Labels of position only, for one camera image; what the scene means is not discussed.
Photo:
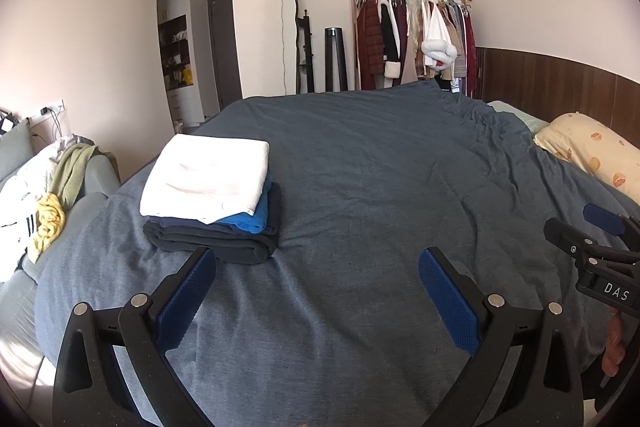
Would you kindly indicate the grey cushion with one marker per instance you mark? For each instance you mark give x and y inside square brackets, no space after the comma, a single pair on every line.
[15,152]

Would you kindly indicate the black coat stand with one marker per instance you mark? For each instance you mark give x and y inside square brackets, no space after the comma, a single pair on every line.
[305,52]

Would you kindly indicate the grey sofa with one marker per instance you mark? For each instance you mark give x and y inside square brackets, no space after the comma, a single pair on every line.
[92,202]

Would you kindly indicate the beige coat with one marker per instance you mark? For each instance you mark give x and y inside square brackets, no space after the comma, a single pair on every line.
[411,52]

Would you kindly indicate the wall power outlet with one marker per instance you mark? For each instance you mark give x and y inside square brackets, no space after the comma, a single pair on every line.
[47,109]

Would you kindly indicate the person's right hand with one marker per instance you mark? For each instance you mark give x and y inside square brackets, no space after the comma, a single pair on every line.
[614,342]

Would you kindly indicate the blue-grey duvet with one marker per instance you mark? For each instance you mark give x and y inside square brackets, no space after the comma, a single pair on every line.
[375,187]

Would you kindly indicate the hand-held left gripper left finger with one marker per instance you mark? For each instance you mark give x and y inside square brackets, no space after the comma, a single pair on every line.
[182,302]

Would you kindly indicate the black tower fan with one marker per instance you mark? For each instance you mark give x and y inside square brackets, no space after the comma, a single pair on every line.
[336,59]

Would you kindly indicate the red quilted coat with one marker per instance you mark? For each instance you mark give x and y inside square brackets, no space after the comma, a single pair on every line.
[369,42]

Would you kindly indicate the dark navy folded garment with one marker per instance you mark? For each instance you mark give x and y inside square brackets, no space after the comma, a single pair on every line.
[215,244]

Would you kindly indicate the light green pillow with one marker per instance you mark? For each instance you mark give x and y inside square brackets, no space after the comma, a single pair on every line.
[515,113]

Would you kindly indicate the cream pants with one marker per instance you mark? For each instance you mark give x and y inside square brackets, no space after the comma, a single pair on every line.
[205,177]

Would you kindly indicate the white garment with black stripes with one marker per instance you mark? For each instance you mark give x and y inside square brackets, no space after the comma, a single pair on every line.
[17,217]

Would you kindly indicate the dark door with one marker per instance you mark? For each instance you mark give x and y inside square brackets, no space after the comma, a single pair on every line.
[225,52]

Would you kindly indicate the green knit garment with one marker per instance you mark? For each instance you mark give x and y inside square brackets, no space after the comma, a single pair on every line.
[70,177]

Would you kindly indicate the orange print pillow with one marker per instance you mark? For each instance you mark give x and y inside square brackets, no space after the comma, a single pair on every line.
[590,152]

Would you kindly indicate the blue folded garment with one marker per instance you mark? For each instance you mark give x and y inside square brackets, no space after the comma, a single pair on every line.
[245,219]

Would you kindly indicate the dark red garment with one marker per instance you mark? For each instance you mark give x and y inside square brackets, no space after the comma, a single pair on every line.
[470,47]

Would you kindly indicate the arched shelf alcove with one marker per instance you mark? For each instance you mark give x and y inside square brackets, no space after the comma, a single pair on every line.
[175,52]

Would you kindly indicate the black coat with white trim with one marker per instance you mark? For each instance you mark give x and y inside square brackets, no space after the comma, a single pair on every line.
[389,32]

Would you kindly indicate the wavy standing mirror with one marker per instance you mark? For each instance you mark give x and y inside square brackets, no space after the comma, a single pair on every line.
[289,37]

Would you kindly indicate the dark wood headboard panel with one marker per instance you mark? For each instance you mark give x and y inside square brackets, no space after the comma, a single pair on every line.
[550,77]

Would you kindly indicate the yellow crumpled garment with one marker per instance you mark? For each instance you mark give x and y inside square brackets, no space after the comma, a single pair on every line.
[47,222]

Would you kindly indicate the yellow bag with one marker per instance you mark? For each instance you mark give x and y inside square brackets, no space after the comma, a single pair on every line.
[186,78]

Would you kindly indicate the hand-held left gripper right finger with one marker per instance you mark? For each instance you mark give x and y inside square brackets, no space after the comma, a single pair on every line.
[450,302]

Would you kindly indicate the white hooded sweater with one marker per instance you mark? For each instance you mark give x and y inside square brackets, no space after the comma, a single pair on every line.
[439,49]

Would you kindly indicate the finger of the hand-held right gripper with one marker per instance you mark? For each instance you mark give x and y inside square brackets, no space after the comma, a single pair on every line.
[567,234]
[602,216]

